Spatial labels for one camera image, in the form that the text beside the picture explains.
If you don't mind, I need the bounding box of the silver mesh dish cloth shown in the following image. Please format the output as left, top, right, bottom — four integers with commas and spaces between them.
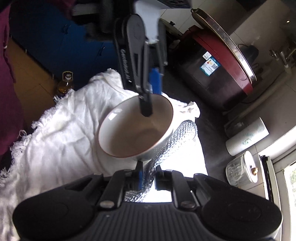
124, 120, 198, 202

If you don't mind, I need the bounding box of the white ceramic bowl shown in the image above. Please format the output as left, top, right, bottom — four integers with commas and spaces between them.
98, 94, 174, 161

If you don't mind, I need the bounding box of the white paper towel roll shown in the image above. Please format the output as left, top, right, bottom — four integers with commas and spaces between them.
225, 117, 269, 156

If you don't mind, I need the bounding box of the red rice cooker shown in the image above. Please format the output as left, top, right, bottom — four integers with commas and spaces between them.
176, 9, 256, 111

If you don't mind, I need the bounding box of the walnut on jar lid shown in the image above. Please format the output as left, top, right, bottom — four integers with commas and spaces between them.
251, 167, 258, 176

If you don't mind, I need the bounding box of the glass jar with lid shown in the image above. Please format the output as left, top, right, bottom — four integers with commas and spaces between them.
225, 151, 258, 188

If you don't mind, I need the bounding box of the white cotton towel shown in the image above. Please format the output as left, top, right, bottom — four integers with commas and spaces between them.
1, 69, 207, 240

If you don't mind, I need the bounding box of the yellow oil bottle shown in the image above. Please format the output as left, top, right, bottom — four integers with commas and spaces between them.
53, 71, 74, 102

